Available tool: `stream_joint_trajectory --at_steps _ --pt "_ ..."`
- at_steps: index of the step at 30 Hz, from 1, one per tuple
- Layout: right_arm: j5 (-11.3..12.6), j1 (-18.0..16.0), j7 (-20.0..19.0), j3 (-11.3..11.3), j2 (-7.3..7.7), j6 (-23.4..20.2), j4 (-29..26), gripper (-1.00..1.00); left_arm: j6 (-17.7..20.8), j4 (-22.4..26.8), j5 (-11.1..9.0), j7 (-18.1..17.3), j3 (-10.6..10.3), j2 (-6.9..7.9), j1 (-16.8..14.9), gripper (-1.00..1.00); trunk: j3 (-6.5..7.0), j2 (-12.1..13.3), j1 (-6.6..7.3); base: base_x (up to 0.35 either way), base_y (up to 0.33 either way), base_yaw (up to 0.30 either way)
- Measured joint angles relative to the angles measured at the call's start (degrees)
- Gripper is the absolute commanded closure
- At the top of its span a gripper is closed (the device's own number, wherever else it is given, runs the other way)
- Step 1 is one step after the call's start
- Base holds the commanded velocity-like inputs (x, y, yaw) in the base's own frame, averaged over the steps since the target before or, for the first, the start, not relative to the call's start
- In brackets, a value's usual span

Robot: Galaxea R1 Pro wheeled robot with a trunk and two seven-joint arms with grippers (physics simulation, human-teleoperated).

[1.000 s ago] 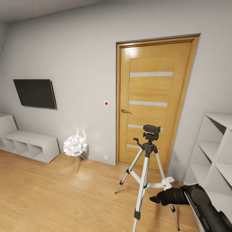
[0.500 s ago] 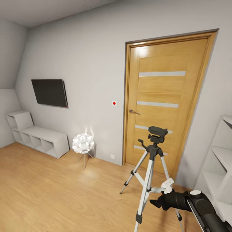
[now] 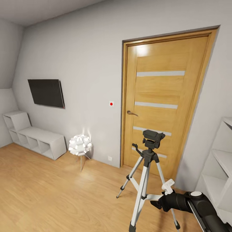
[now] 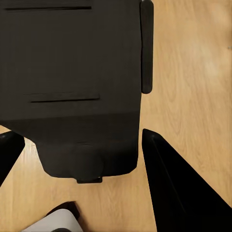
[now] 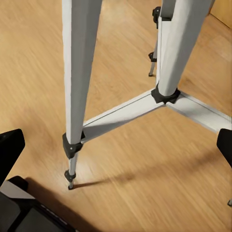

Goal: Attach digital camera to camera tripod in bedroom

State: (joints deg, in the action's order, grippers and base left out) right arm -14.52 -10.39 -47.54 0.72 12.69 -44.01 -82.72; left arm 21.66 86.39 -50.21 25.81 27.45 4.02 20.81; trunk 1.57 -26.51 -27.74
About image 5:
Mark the camera tripod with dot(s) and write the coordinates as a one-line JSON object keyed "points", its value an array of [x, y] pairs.
{"points": [[179, 23]]}

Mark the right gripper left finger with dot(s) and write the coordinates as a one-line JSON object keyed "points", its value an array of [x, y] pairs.
{"points": [[12, 144]]}

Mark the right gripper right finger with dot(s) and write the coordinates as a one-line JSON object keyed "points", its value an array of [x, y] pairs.
{"points": [[224, 143]]}

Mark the door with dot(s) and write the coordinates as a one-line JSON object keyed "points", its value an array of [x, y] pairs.
{"points": [[222, 9]]}

